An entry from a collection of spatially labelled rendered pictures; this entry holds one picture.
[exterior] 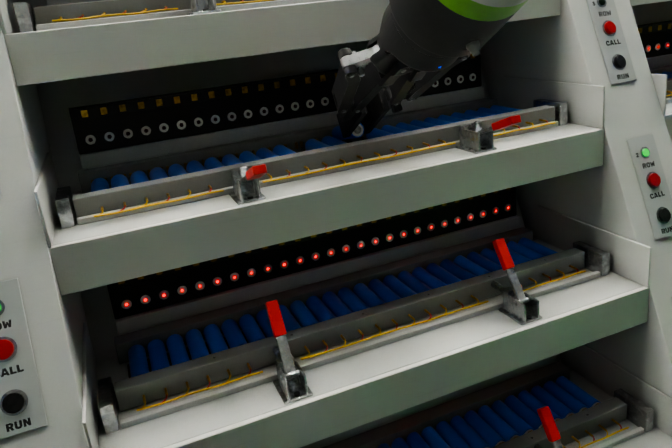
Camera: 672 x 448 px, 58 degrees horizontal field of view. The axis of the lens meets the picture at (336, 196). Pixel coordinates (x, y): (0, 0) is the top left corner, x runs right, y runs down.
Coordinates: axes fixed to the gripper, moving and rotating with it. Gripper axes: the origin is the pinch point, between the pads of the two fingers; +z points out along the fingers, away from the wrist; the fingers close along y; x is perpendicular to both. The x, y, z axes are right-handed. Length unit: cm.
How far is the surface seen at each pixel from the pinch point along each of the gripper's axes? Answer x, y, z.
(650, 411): 41.6, -25.7, 3.8
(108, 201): 4.6, 28.1, -0.2
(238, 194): 7.2, 16.4, -3.1
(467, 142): 6.5, -10.2, -2.3
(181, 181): 4.1, 21.1, -0.5
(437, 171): 9.4, -4.5, -3.9
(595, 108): 6.2, -26.9, -4.5
